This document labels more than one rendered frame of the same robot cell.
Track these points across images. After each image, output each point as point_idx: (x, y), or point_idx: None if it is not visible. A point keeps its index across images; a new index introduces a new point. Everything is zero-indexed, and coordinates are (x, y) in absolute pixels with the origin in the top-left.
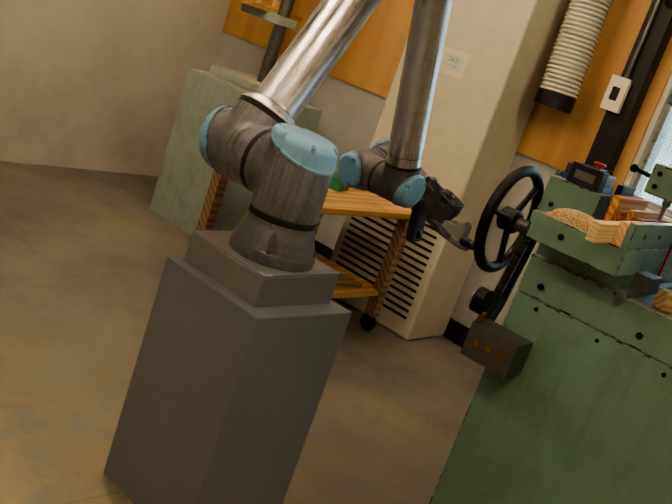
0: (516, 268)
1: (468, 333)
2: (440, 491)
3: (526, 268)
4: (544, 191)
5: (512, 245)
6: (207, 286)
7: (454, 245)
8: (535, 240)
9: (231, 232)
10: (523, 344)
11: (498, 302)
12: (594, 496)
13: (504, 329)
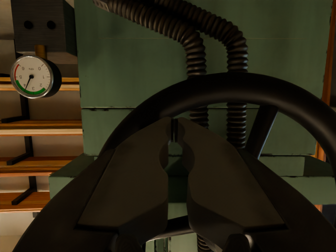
0: (228, 108)
1: (14, 32)
2: None
3: (82, 136)
4: (169, 249)
5: (331, 148)
6: None
7: (144, 128)
8: (55, 172)
9: None
10: (69, 63)
11: (201, 31)
12: None
13: (70, 58)
